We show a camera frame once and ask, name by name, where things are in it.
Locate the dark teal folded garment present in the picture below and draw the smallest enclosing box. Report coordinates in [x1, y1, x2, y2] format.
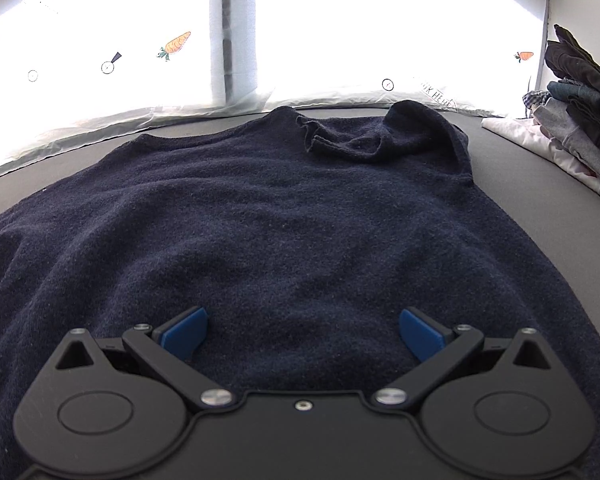
[546, 79, 600, 167]

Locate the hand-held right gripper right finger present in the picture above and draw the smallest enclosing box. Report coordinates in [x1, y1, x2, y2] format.
[372, 307, 554, 409]

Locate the grey window pillar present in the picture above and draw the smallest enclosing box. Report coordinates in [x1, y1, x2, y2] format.
[209, 0, 259, 112]

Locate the dark brown folded garment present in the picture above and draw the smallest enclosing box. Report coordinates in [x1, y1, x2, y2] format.
[545, 23, 600, 97]

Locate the white printed plastic sheet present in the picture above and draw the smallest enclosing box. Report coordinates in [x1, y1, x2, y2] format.
[0, 0, 218, 187]
[254, 0, 552, 122]

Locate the navy knit sweater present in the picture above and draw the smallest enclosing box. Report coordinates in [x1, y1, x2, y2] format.
[0, 100, 600, 480]

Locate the checkered folded garment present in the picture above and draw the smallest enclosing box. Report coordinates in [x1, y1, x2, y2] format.
[522, 89, 552, 122]

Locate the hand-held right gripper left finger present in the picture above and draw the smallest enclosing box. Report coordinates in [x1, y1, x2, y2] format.
[54, 306, 236, 411]

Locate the white folded cloth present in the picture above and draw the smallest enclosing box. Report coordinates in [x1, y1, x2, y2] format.
[481, 114, 600, 209]

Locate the grey folded garment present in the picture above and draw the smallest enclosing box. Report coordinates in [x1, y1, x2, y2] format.
[532, 96, 600, 187]

